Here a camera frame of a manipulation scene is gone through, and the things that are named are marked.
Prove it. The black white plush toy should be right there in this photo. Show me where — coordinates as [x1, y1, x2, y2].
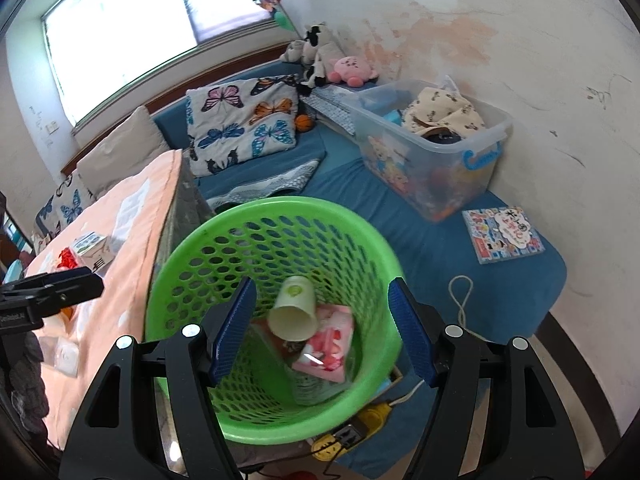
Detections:
[299, 21, 346, 88]

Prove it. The pink round plush toy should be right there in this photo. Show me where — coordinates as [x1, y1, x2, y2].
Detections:
[327, 56, 378, 86]

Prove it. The small white carton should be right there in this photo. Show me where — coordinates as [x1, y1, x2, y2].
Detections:
[70, 231, 110, 273]

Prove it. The beige printed cloth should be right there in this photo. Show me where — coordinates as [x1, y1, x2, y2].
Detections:
[400, 86, 487, 136]

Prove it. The butterfly print pillow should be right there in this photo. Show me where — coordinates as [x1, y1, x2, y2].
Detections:
[185, 74, 301, 177]
[34, 172, 98, 235]

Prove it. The white cord loop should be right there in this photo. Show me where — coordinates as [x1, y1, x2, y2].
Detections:
[447, 274, 493, 343]

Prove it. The grey checked cloth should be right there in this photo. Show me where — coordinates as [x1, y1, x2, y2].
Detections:
[299, 82, 363, 133]

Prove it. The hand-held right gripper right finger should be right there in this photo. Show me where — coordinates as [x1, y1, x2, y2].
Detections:
[387, 276, 586, 480]

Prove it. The clear plastic storage box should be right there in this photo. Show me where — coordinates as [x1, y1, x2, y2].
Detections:
[341, 79, 515, 222]

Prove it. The pink snack packet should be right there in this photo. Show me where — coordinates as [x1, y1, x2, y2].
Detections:
[292, 304, 356, 385]

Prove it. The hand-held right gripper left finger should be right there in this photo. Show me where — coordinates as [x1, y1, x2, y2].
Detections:
[59, 276, 258, 480]

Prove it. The peach blanket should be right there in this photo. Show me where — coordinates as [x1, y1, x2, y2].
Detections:
[20, 149, 183, 451]

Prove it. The green plastic basket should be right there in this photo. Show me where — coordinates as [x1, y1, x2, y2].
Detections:
[145, 196, 406, 445]

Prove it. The grey patterned lace cloth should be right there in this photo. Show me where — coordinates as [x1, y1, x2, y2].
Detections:
[207, 159, 323, 213]

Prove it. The red plastic net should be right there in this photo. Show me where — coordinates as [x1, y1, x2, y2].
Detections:
[54, 247, 81, 270]

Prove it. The yellow power strip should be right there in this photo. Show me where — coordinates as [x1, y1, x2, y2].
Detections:
[310, 397, 391, 461]

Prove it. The colourful children's book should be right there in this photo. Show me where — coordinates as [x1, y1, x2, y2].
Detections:
[462, 205, 546, 265]

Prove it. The white paper cup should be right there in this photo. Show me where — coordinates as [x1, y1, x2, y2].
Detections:
[267, 276, 318, 343]

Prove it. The white cable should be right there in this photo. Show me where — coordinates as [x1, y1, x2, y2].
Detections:
[387, 379, 426, 406]

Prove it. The grey plush toy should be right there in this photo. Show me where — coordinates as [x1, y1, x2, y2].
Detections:
[279, 39, 313, 63]

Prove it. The beige cushion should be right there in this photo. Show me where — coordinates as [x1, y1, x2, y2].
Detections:
[75, 105, 173, 198]

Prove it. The large window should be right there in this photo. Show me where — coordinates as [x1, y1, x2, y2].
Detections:
[40, 0, 266, 128]

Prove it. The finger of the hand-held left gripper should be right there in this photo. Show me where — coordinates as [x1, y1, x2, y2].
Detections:
[0, 267, 93, 297]
[30, 272, 106, 318]

